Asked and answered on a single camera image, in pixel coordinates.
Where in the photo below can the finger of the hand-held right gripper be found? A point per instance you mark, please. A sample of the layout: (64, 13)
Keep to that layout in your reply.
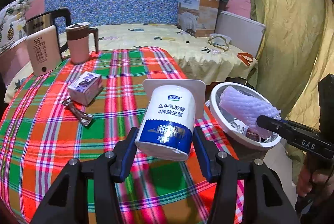
(287, 132)

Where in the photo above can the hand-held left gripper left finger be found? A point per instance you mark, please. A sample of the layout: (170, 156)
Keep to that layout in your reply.
(127, 153)

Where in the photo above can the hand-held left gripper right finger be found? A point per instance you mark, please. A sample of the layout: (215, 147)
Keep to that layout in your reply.
(202, 153)

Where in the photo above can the white round trash bin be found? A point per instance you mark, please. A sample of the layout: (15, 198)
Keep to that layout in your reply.
(229, 130)

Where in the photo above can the white and blue yogurt cup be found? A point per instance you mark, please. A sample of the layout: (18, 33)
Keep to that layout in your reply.
(169, 119)

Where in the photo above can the white foam fruit net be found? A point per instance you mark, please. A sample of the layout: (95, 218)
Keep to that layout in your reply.
(245, 109)

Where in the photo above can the person's right hand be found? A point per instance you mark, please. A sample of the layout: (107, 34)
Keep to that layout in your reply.
(313, 182)

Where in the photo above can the brown chocolate wrapper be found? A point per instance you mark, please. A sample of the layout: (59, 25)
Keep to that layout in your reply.
(78, 113)

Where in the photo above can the plaid tablecloth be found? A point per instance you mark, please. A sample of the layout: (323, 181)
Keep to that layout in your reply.
(52, 140)

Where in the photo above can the small purple milk carton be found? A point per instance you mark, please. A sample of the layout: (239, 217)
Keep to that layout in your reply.
(86, 87)

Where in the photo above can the yellow-green curtain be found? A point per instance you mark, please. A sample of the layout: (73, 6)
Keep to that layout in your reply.
(287, 31)

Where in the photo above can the white flat panel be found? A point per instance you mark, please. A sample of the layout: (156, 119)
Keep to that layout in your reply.
(240, 31)

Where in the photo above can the yellow printed bed sheet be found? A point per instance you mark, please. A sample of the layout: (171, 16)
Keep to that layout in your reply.
(161, 36)

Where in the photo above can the beige electric kettle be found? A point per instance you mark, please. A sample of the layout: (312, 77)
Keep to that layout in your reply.
(43, 49)

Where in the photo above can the printed cardboard box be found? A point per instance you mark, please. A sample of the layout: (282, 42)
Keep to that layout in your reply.
(195, 12)

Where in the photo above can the pink storage box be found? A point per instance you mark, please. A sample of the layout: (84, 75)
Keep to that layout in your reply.
(13, 62)

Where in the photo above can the pineapple print bedding pile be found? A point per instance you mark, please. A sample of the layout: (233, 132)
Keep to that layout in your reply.
(10, 23)

